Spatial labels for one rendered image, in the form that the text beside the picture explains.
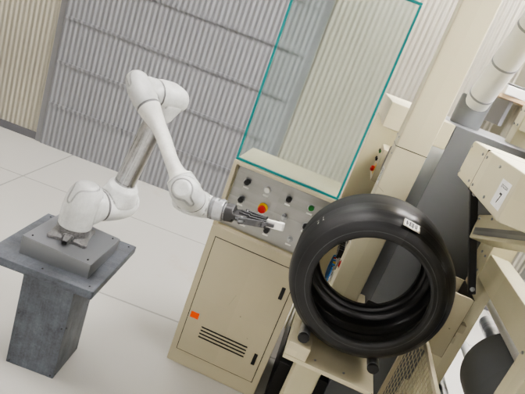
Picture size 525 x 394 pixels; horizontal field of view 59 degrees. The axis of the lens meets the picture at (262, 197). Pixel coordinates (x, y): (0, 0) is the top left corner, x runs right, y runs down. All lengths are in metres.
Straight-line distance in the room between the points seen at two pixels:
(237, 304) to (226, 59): 2.83
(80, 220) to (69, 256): 0.17
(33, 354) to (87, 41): 3.42
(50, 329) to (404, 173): 1.78
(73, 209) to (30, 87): 3.51
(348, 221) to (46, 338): 1.60
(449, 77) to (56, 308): 1.99
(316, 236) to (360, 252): 0.45
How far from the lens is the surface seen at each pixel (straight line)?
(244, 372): 2.82
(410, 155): 1.97
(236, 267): 2.51
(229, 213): 1.79
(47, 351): 2.61
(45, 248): 2.27
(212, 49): 4.83
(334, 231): 1.65
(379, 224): 1.64
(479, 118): 2.56
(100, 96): 5.24
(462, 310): 2.14
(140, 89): 2.04
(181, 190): 1.64
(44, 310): 2.49
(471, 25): 1.98
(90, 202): 2.24
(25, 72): 5.67
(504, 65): 2.37
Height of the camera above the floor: 1.88
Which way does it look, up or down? 18 degrees down
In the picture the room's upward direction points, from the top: 21 degrees clockwise
